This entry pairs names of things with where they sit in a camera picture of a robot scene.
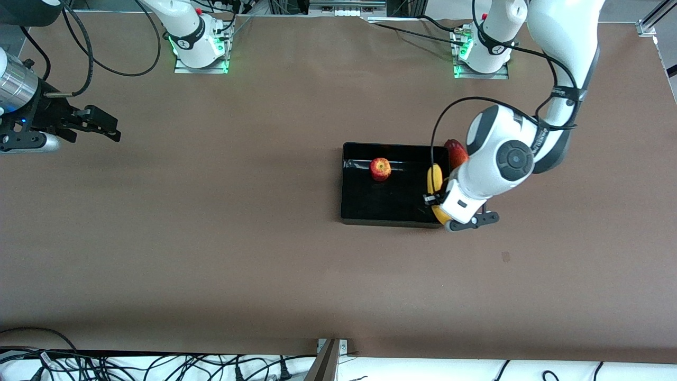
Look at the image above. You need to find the yellow banana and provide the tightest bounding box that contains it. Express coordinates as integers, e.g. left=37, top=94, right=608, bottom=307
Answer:
left=426, top=164, right=451, bottom=224

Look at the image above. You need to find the black plastic box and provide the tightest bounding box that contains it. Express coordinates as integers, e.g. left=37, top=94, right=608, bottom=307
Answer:
left=340, top=142, right=451, bottom=229

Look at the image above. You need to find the red apple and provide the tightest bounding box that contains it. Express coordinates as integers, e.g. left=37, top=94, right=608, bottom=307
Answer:
left=369, top=157, right=392, bottom=183

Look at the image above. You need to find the red yellow mango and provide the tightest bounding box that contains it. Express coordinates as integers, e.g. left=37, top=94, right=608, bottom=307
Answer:
left=444, top=139, right=469, bottom=171

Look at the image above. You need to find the brown paper table cover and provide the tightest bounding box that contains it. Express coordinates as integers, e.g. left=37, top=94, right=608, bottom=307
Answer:
left=0, top=12, right=677, bottom=365

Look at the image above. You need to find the grey power strip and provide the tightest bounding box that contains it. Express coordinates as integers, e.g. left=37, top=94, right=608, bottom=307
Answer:
left=309, top=0, right=387, bottom=17

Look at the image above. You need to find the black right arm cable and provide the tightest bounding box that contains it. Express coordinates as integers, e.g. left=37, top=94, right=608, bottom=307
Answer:
left=20, top=0, right=162, bottom=98

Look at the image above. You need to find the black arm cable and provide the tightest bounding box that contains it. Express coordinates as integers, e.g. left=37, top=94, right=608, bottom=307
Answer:
left=431, top=11, right=578, bottom=166
left=20, top=0, right=162, bottom=98

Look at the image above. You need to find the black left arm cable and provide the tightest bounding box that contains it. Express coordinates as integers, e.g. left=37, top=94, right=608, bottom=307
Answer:
left=431, top=11, right=578, bottom=166

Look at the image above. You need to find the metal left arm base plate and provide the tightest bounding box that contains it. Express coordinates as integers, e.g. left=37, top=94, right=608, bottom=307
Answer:
left=451, top=26, right=510, bottom=80

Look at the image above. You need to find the black base power cable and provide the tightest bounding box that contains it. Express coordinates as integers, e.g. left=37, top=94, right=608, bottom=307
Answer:
left=368, top=15, right=469, bottom=47

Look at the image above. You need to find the grey metal camera pole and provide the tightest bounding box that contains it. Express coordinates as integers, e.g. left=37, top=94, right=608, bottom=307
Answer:
left=304, top=338, right=350, bottom=381

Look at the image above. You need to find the black floor cable tangle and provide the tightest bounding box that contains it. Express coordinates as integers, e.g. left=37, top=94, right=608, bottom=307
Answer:
left=0, top=327, right=318, bottom=381

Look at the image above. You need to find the aluminium frame profile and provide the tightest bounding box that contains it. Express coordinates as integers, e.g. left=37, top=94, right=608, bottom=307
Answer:
left=636, top=0, right=677, bottom=37

